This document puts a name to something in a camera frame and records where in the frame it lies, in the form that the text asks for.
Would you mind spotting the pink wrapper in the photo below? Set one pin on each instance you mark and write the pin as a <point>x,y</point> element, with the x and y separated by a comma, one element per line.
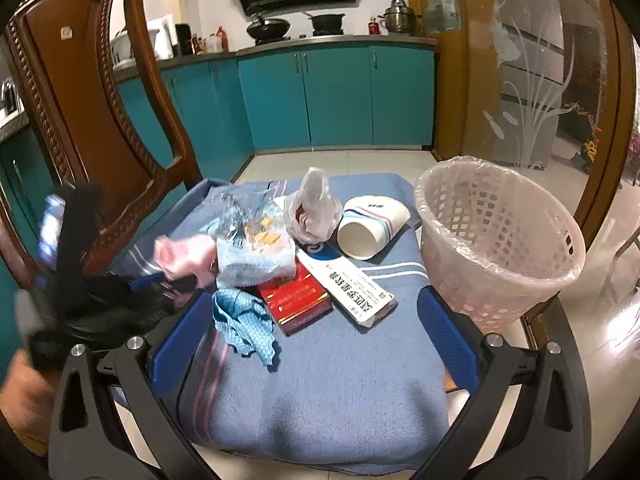
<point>185,255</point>

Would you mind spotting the white plastic lattice wastebasket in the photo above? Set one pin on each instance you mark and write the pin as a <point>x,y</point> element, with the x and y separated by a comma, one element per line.
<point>505,265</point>

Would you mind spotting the white dish rack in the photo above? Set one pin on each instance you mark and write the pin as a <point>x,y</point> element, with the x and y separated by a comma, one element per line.
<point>124,50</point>

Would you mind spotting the yellow flower decoration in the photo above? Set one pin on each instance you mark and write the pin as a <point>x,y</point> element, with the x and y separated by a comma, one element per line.
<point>590,145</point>

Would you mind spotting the blue striped blanket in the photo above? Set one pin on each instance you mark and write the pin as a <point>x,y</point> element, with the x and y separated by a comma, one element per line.
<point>325,395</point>

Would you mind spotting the clear plastic bin liner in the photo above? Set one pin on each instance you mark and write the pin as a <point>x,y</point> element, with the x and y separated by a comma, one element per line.
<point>426,240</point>

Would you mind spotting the white plastic bag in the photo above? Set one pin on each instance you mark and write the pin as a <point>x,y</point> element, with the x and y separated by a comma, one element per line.
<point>315,200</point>

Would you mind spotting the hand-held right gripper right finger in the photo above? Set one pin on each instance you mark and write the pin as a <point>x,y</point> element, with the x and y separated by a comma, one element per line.
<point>445,345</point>

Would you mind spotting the small red bottle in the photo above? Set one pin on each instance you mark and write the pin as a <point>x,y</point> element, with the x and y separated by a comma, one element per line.
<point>372,26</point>

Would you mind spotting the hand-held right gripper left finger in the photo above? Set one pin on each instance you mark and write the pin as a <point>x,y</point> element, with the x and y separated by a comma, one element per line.
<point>176,342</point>

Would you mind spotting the teal kitchen base cabinets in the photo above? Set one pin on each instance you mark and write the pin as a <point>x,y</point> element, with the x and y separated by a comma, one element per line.
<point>340,95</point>

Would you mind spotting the grey kitchen countertop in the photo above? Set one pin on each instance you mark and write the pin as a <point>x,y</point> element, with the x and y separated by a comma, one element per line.
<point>325,40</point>

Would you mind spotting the stainless steel stockpot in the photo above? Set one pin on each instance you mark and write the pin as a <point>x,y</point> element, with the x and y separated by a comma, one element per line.
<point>400,19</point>

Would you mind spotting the white kitchen appliance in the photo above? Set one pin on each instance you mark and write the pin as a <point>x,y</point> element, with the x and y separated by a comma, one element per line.
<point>162,35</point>

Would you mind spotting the brown sauce bottle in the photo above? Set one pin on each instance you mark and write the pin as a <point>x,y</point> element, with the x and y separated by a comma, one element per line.
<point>224,40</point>

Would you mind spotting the carved wooden chair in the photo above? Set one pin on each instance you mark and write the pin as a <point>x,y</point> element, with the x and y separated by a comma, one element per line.
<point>90,85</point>

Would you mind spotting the wooden glass-front cabinet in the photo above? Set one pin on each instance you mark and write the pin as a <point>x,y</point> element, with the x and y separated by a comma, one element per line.
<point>452,85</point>

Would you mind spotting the black wok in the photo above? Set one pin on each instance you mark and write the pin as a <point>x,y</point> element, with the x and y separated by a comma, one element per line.
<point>267,27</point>

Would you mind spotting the black kettle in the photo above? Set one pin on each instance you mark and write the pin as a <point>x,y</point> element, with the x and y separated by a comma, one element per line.
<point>183,40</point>

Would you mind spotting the wooden door frame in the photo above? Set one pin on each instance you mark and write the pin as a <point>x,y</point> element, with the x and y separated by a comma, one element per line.
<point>607,110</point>

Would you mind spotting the red cigarette box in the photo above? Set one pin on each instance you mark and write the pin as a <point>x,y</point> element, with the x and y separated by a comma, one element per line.
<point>295,307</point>

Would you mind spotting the clear plastic oil bottle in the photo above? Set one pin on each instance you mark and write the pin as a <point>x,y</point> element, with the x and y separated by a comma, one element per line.
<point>213,44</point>

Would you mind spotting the blue cloth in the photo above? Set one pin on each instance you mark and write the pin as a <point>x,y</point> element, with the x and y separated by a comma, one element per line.
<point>245,325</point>

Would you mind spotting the black cooking pot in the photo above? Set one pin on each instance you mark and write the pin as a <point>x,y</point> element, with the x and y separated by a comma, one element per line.
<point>326,22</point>

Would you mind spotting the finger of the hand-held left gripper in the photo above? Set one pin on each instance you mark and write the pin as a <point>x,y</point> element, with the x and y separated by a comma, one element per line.
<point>146,280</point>
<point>175,292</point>

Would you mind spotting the white striped paper cup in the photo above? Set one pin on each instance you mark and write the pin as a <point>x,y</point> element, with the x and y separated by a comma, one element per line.
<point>372,220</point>

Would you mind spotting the long white toothpaste box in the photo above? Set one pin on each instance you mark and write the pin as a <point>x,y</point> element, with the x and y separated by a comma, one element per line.
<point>345,285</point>

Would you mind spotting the frosted etched glass door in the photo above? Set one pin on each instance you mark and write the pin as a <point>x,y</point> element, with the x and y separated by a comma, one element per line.
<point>530,60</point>

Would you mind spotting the person's left forearm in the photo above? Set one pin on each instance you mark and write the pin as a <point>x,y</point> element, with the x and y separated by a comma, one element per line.
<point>22,400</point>

